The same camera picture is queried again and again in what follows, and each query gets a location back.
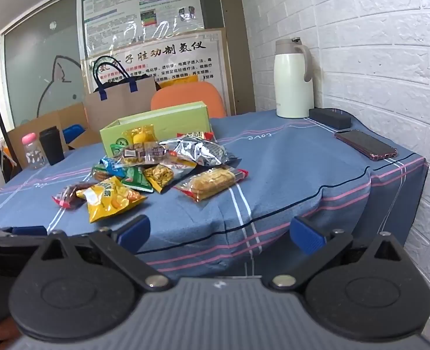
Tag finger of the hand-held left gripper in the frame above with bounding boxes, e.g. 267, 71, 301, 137
11, 225, 48, 236

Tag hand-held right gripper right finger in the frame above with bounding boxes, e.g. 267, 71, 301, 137
271, 216, 406, 291

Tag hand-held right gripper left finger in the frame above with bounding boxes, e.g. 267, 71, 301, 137
36, 214, 170, 292

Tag yellow chips packet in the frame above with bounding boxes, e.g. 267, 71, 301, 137
76, 176, 148, 224

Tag green snack packet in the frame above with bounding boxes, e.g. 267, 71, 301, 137
120, 166, 154, 193

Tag red-brown snack packet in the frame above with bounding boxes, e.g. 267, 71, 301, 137
52, 181, 92, 209

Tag clear packet of yellow beans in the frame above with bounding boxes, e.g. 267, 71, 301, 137
142, 162, 197, 194

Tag blue snack packet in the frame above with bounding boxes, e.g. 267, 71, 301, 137
91, 156, 128, 182

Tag clear packet of brown cakes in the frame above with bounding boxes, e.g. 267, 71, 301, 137
118, 141, 170, 166

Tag clear yellow snack packet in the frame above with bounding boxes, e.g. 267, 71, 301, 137
122, 125, 158, 145

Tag silver snack packet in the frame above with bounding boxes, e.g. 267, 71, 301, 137
158, 134, 239, 167

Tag green cardboard box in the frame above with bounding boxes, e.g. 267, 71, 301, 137
99, 101, 214, 157

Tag red snack packet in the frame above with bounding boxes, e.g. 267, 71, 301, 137
176, 130, 217, 143

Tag person's left hand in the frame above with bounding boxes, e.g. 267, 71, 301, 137
0, 315, 20, 340

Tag blue striped tablecloth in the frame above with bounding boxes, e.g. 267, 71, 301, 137
0, 108, 430, 281

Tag clear bottle pink lid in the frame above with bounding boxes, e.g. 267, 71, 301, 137
22, 133, 48, 170

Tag black cup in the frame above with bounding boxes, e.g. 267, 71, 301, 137
38, 126, 66, 166

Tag open cardboard box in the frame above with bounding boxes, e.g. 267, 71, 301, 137
5, 102, 102, 170

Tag smartphone in pink case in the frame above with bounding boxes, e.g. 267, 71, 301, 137
334, 129, 398, 161

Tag black metal stand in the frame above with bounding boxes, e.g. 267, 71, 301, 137
0, 97, 20, 171

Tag blue plastic item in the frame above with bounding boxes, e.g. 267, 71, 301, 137
62, 124, 89, 145

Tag black case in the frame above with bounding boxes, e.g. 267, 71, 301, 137
308, 108, 352, 131

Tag cat outline sticker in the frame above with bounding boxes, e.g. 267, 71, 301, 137
34, 55, 83, 119

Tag white thermos jug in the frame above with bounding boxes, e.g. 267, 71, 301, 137
274, 37, 314, 119

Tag yellow bag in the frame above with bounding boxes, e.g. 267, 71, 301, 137
159, 76, 205, 89

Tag framed poster board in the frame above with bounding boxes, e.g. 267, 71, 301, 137
81, 27, 234, 115

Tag brown paper bag blue handles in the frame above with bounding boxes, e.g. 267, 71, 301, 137
83, 55, 162, 135

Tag wall poster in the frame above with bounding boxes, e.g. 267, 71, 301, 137
78, 0, 205, 57

